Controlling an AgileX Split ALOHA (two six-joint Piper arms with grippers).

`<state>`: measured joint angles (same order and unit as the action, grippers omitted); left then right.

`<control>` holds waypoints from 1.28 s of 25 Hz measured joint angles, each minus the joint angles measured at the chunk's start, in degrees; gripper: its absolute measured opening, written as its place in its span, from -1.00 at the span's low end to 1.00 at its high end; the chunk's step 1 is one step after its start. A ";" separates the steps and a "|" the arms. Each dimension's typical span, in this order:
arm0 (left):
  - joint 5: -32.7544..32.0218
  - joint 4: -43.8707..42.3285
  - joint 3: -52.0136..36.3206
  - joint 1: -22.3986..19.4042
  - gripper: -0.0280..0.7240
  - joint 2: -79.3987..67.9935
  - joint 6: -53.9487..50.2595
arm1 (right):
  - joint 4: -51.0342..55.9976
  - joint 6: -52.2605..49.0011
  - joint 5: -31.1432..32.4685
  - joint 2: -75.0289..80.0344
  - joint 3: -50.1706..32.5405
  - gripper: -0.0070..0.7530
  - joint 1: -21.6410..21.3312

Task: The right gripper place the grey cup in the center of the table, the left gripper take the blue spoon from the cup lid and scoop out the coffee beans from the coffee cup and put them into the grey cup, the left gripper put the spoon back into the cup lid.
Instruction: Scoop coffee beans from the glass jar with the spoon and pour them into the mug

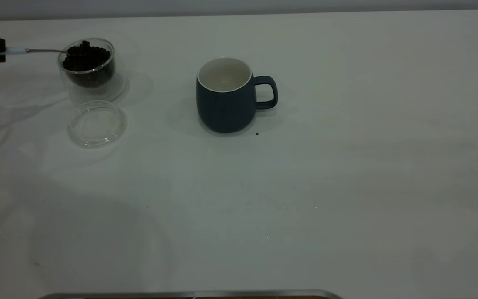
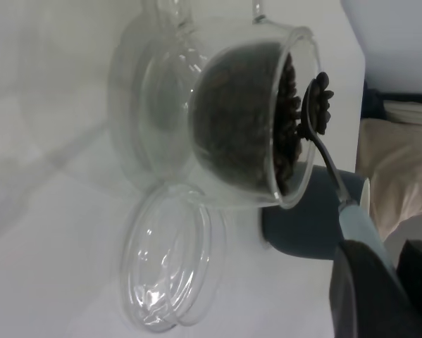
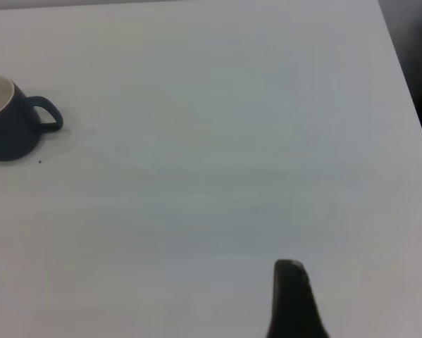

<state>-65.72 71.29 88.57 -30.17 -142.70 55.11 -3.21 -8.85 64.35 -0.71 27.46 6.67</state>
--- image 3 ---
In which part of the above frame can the dark grey-blue ceramic mug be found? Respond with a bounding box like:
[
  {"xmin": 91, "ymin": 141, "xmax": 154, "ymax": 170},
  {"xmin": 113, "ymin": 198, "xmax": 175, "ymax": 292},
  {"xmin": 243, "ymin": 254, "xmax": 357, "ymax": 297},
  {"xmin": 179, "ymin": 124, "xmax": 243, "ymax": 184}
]
[{"xmin": 0, "ymin": 75, "xmax": 64, "ymax": 163}]

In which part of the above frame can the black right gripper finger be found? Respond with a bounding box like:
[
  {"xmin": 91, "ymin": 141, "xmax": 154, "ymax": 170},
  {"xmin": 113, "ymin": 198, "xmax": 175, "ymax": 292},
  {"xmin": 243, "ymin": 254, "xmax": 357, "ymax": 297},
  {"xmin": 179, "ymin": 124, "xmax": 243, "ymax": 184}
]
[{"xmin": 265, "ymin": 259, "xmax": 331, "ymax": 338}]

